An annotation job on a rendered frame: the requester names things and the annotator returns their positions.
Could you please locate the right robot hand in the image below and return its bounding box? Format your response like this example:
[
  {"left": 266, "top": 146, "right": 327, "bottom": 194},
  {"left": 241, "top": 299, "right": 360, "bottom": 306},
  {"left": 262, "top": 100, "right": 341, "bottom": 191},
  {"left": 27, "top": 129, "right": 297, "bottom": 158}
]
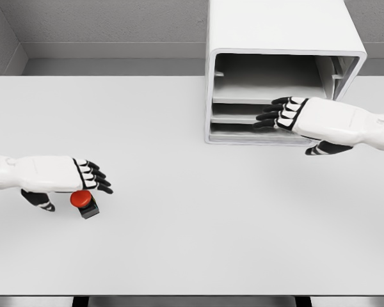
[{"left": 253, "top": 97, "right": 372, "bottom": 157}]

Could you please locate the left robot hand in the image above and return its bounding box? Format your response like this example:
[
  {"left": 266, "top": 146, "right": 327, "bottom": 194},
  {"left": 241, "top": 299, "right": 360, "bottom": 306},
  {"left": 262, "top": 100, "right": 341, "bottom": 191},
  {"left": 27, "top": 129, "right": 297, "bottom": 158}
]
[{"left": 17, "top": 155, "right": 114, "bottom": 212}]

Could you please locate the white tabletop storage cabinet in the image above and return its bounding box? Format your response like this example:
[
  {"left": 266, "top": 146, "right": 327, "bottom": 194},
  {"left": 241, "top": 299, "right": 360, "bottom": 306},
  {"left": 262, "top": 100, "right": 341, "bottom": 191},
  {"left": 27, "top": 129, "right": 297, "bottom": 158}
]
[{"left": 204, "top": 0, "right": 368, "bottom": 147}]

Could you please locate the white cabinet drawer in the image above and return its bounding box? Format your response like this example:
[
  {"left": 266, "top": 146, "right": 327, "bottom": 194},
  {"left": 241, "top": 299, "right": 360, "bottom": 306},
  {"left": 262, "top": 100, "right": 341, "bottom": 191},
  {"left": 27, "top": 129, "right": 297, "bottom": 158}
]
[{"left": 208, "top": 122, "right": 317, "bottom": 145}]

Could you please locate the red button load switch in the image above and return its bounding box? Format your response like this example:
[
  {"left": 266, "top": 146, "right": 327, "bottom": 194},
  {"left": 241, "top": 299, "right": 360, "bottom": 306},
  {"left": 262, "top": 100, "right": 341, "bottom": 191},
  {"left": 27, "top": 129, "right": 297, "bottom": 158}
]
[{"left": 70, "top": 190, "right": 101, "bottom": 221}]

